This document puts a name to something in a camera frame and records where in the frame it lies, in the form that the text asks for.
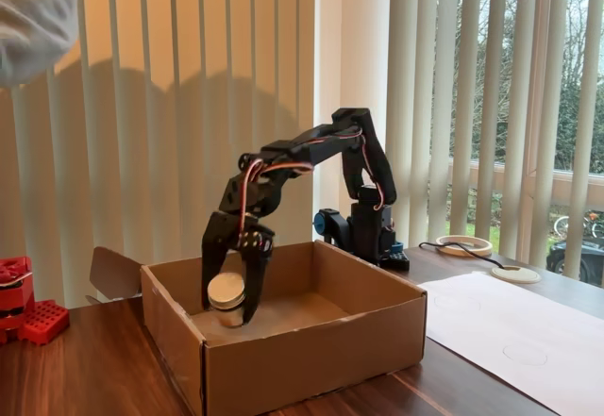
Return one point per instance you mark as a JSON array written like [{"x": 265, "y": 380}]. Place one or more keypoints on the masking tape roll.
[{"x": 441, "y": 242}]

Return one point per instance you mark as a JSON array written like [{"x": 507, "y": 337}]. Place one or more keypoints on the open cardboard box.
[{"x": 307, "y": 354}]

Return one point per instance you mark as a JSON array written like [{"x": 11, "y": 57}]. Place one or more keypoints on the white paper sheet with circles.
[{"x": 519, "y": 326}]

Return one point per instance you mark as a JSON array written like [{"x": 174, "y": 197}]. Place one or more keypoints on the glass jar with silver lid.
[{"x": 226, "y": 291}]

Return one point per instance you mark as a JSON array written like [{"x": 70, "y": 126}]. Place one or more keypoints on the blue and black table clamp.
[{"x": 330, "y": 225}]

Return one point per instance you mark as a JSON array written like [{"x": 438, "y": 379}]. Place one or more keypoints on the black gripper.
[{"x": 226, "y": 230}]

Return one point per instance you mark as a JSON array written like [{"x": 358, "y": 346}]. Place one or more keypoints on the dark parked car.
[{"x": 557, "y": 258}]

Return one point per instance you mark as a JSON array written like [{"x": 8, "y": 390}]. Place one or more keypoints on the red leader robot arm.
[{"x": 42, "y": 321}]

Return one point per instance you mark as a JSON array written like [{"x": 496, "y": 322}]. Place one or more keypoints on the cream vertical window blind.
[
  {"x": 162, "y": 34},
  {"x": 491, "y": 104}
]

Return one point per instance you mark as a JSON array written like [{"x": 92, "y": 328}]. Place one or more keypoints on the parked bicycle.
[{"x": 593, "y": 220}]

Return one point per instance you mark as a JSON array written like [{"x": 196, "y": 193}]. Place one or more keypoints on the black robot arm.
[{"x": 321, "y": 144}]

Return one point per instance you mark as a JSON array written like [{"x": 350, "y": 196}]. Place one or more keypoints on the grey sleeved forearm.
[{"x": 33, "y": 20}]

